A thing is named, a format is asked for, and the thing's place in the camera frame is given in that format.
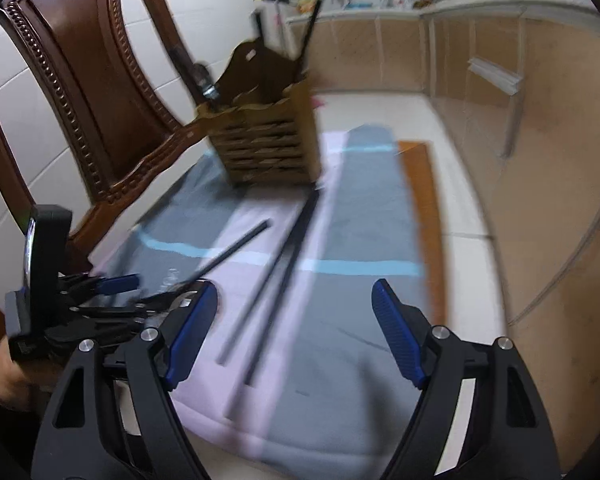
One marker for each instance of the carved brown wooden chair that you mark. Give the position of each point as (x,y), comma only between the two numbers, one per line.
(120,133)

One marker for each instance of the person left hand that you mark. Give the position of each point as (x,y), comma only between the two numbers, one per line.
(18,381)

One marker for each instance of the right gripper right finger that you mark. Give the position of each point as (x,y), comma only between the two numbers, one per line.
(508,435)

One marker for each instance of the black chopstick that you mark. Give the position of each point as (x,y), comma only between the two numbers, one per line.
(294,239)
(225,254)
(301,60)
(266,331)

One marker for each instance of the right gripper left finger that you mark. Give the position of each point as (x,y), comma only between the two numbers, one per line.
(111,415)

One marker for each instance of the brown wooden utensil holder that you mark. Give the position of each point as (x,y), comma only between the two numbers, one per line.
(262,125)

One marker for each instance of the beige lower kitchen cabinets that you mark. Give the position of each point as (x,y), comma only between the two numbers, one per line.
(509,99)

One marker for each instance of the grey pink table mat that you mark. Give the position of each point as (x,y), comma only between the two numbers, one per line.
(295,371)

